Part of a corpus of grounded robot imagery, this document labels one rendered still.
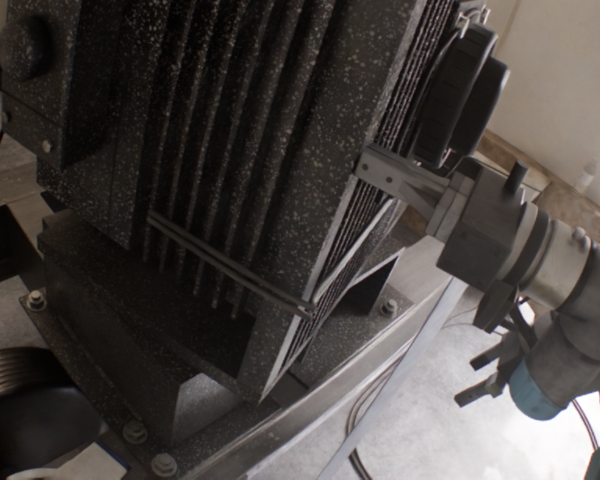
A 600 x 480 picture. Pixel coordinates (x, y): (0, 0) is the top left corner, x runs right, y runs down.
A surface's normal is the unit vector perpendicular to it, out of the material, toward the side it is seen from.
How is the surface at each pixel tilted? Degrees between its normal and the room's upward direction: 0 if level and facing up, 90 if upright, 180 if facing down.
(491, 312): 90
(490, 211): 0
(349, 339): 0
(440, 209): 90
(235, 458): 0
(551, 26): 90
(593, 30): 90
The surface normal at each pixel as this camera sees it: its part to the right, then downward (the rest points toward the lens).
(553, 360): -0.83, 0.09
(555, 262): -0.22, -0.07
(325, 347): 0.29, -0.78
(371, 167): -0.43, 0.41
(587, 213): -0.63, 0.29
